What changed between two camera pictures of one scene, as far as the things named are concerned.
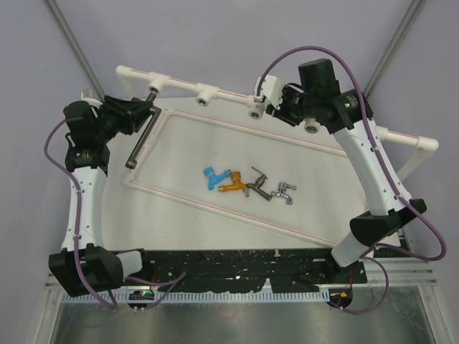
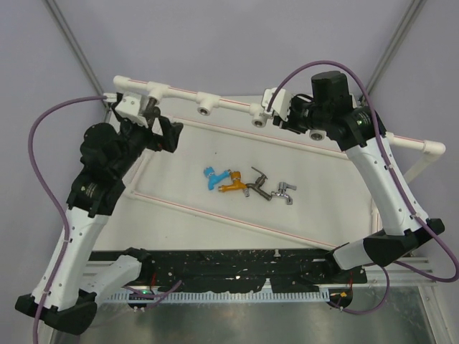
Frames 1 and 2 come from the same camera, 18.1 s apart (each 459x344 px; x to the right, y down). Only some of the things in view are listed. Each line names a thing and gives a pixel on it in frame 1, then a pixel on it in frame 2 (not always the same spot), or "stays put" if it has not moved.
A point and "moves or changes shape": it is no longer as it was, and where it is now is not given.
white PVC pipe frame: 154,82 moves or changes shape
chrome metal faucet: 281,193 stays put
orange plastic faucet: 237,185 stays put
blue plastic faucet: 214,177 stays put
